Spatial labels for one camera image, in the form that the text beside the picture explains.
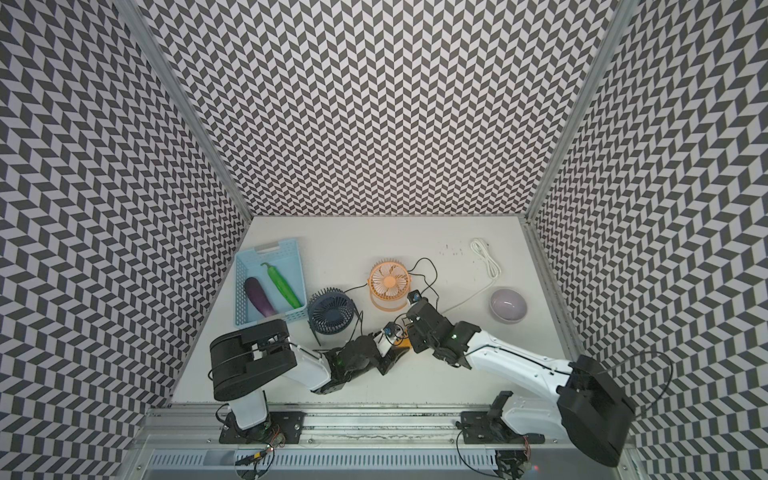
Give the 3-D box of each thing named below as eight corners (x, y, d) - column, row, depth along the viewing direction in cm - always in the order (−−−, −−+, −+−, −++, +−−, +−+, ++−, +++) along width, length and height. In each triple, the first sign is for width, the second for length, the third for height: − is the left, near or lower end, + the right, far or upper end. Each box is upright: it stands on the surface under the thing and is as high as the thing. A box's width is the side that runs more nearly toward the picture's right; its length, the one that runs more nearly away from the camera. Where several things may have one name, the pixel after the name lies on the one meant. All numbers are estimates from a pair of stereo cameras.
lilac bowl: (491, 327, 92) (496, 317, 87) (485, 298, 98) (489, 288, 93) (523, 327, 92) (531, 318, 87) (515, 298, 98) (521, 288, 93)
